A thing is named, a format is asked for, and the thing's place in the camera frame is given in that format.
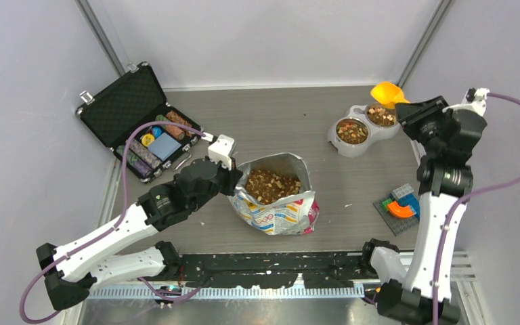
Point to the light grey lego brick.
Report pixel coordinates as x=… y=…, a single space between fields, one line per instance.
x=401 y=192

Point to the blue lego brick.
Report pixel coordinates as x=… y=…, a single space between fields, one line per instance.
x=411 y=200

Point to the yellow dealer button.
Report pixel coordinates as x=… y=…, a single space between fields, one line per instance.
x=147 y=139

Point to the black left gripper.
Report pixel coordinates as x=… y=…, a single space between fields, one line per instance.
x=231 y=177

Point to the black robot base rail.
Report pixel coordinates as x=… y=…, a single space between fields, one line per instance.
x=267 y=270

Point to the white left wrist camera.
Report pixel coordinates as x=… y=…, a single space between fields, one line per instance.
x=220 y=149

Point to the orange black chip row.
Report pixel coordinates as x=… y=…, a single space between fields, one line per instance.
x=175 y=118

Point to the black poker chip case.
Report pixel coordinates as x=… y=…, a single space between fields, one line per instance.
x=127 y=109

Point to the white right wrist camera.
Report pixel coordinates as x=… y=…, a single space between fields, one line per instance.
x=474 y=101

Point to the red green chip row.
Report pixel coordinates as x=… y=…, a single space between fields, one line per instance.
x=174 y=131

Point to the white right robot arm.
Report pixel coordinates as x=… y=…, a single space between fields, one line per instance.
x=421 y=293

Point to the yellow plastic scoop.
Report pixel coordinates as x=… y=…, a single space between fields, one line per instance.
x=388 y=95

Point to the blue playing card deck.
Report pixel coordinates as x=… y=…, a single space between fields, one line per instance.
x=164 y=146

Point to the white double pet bowl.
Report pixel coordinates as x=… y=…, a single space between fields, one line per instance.
x=362 y=126

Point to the grey lego baseplate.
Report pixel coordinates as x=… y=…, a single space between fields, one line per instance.
x=396 y=225

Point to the cat food bag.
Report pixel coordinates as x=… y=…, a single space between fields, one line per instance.
x=292 y=215

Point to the green lego brick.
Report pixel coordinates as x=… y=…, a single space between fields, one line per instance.
x=386 y=203

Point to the green purple chip row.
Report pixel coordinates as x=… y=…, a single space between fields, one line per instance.
x=135 y=163

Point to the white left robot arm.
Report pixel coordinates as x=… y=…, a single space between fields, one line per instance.
x=76 y=269

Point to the pet food kibble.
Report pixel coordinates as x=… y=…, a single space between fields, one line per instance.
x=267 y=187

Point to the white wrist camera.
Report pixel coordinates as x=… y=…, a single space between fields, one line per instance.
x=474 y=101
x=220 y=149

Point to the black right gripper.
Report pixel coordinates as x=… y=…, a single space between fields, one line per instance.
x=407 y=112

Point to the orange curved lego piece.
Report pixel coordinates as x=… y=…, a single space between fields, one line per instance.
x=396 y=210

